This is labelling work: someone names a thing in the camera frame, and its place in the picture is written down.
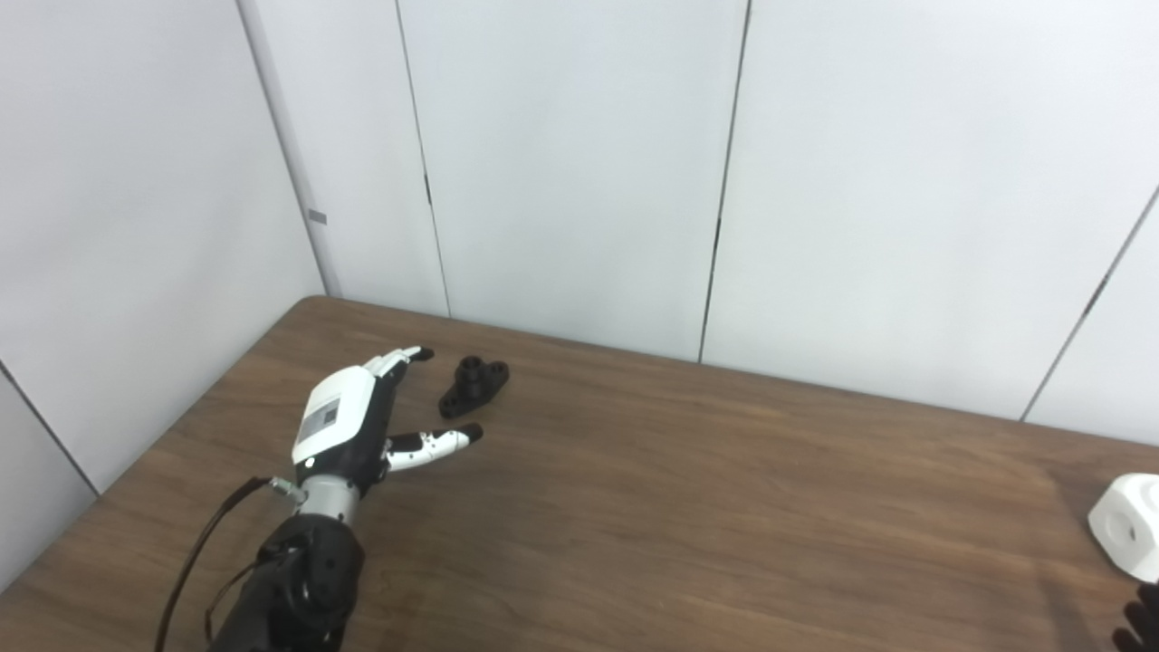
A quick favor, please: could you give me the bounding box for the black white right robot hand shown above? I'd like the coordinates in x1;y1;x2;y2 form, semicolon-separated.
1112;582;1159;652

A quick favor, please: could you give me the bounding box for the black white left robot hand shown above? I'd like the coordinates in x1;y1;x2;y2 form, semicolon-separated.
292;346;484;501

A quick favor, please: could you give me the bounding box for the round white plastic piece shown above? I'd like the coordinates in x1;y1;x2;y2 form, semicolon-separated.
1087;473;1159;584

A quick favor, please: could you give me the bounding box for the black flanged holder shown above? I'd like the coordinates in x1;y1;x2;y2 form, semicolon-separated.
438;356;510;420

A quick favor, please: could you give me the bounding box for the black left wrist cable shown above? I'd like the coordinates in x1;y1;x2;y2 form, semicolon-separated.
154;477;304;652

